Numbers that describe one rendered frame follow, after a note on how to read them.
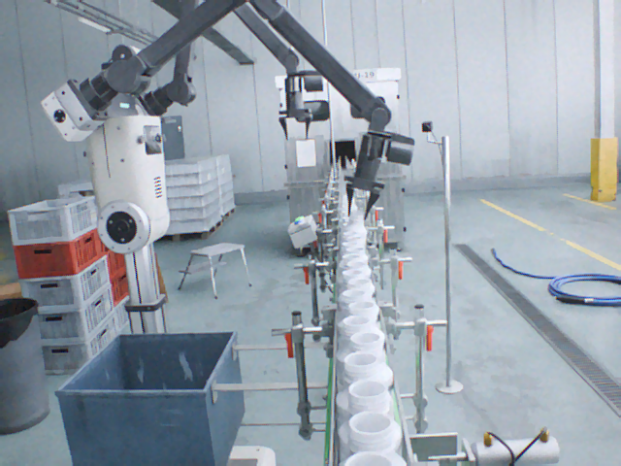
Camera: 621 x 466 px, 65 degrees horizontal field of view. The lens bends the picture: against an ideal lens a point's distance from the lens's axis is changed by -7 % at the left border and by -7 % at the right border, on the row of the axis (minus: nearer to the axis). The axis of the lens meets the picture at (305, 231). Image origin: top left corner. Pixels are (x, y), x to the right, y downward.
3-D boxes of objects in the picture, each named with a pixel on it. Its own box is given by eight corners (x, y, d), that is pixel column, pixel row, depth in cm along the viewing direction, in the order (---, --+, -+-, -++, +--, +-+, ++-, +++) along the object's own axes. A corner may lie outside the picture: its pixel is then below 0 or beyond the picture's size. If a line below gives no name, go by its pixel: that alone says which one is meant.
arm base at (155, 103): (133, 93, 167) (153, 122, 168) (152, 79, 165) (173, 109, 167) (143, 95, 175) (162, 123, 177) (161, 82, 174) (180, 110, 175)
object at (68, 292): (82, 309, 320) (77, 275, 316) (22, 313, 318) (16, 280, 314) (111, 282, 380) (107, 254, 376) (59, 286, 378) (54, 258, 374)
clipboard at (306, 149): (316, 166, 591) (314, 137, 585) (296, 167, 593) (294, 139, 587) (316, 165, 594) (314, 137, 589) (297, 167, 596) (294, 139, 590)
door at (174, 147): (189, 208, 1169) (180, 115, 1131) (147, 212, 1177) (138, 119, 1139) (190, 208, 1178) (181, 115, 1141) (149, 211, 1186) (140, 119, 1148)
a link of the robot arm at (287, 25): (255, 13, 126) (247, 2, 115) (271, -5, 125) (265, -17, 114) (376, 133, 130) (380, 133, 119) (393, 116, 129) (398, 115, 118)
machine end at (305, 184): (408, 251, 601) (400, 67, 564) (289, 258, 612) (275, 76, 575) (395, 227, 758) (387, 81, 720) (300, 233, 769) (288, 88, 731)
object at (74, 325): (87, 342, 323) (81, 309, 319) (28, 345, 322) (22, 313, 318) (115, 311, 383) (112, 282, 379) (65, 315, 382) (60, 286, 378)
